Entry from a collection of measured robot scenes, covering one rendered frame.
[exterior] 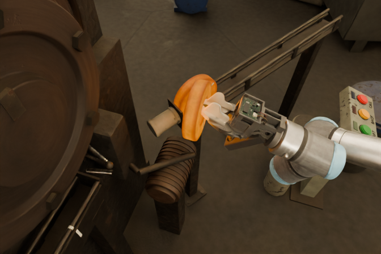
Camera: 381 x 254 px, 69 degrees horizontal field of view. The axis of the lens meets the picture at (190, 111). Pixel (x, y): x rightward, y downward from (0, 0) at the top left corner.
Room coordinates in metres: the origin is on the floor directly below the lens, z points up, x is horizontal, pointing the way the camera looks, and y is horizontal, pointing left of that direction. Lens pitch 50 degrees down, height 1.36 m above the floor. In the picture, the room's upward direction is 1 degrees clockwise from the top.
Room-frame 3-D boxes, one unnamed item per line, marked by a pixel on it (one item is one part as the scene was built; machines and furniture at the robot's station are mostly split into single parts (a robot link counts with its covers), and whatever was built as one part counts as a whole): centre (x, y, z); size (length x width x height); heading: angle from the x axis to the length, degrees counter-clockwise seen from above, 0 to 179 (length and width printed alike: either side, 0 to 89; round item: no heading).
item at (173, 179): (0.48, 0.06, 0.27); 0.22 x 0.13 x 0.53; 163
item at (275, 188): (0.65, -0.45, 0.26); 0.12 x 0.12 x 0.52
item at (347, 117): (0.64, -0.61, 0.31); 0.24 x 0.16 x 0.62; 163
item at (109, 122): (0.43, 0.23, 0.68); 0.11 x 0.08 x 0.24; 73
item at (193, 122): (0.45, -0.02, 0.82); 0.16 x 0.03 x 0.16; 163
